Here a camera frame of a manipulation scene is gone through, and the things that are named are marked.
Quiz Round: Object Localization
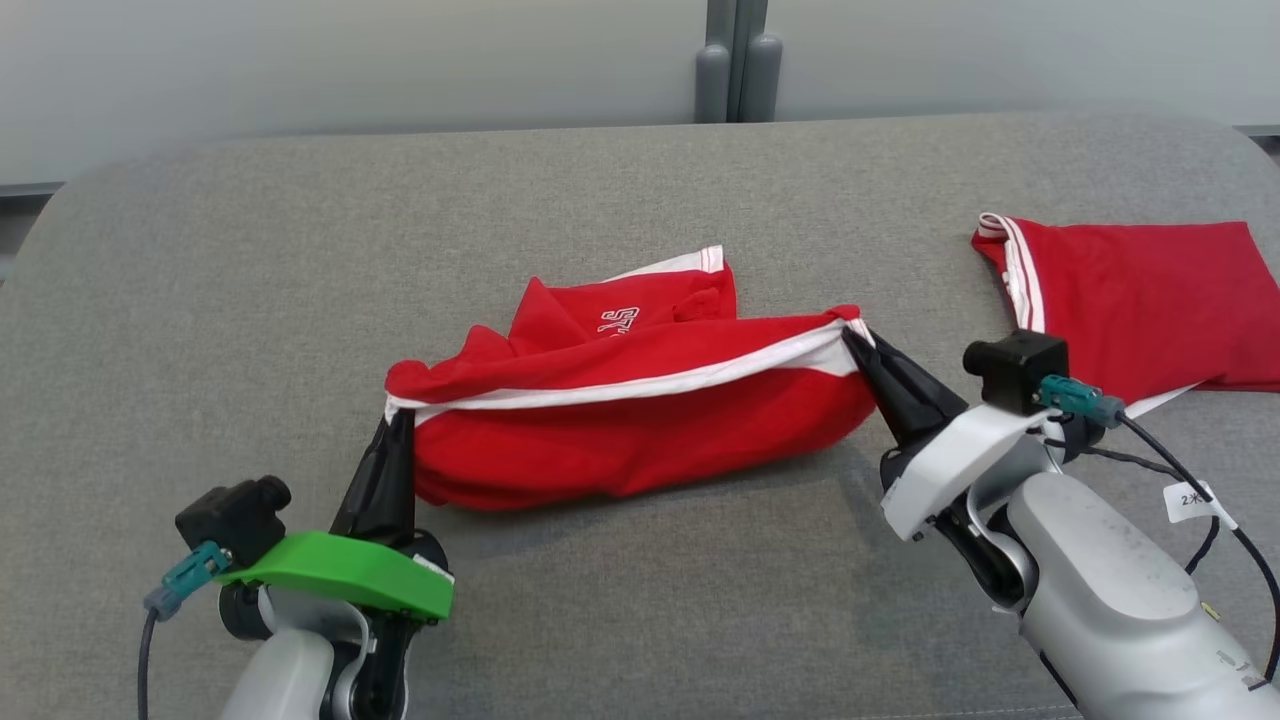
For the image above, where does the grey partition frame post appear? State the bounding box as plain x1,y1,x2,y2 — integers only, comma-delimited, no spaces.
694,0,737,124
738,0,784,123

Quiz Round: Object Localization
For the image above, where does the left camera cable teal plug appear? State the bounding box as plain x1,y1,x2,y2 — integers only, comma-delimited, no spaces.
139,541,233,720

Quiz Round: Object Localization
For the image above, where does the red jersey black number print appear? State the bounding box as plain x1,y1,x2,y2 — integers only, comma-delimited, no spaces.
971,212,1280,422

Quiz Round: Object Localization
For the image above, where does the grey fabric sofa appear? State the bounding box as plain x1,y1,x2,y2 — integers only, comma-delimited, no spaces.
0,109,1280,720

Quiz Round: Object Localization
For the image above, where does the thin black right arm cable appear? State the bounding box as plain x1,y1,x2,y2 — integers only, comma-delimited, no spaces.
1044,436,1223,578

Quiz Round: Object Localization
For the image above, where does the white cable label tag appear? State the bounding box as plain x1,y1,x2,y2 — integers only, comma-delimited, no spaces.
1164,480,1239,534

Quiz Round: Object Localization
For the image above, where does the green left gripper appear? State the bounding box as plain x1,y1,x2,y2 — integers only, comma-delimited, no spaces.
214,409,457,720

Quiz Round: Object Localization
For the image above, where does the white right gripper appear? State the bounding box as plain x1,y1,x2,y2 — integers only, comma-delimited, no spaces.
843,328,1052,608

